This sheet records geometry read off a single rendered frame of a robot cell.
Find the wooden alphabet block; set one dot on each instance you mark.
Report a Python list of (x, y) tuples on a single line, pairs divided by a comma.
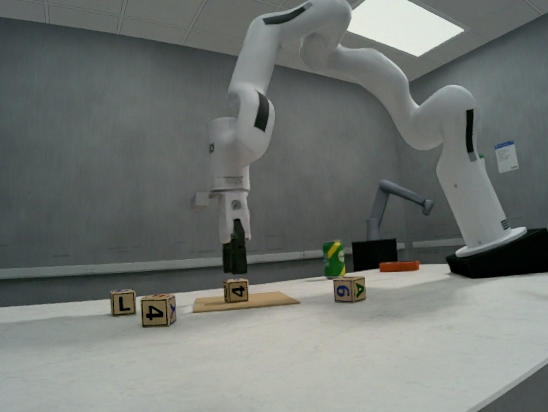
[(123, 302), (349, 289), (158, 310)]

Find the tan cardboard block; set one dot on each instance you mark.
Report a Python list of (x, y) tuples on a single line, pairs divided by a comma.
[(236, 290)]

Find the green soda can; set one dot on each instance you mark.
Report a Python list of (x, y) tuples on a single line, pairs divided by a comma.
[(333, 255)]

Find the tan square mat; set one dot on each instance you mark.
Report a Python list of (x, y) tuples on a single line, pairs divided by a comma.
[(256, 300)]

